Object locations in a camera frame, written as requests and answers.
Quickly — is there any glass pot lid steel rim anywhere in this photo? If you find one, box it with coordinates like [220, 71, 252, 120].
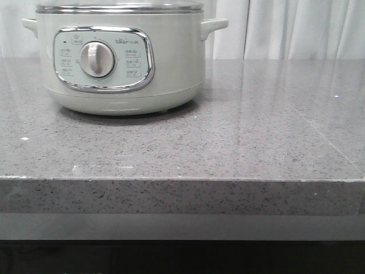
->
[36, 1, 204, 14]

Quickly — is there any pale green electric cooking pot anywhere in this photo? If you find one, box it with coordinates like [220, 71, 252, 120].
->
[22, 12, 229, 115]

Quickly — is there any white curtain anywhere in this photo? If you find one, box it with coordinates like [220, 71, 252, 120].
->
[1, 1, 364, 59]

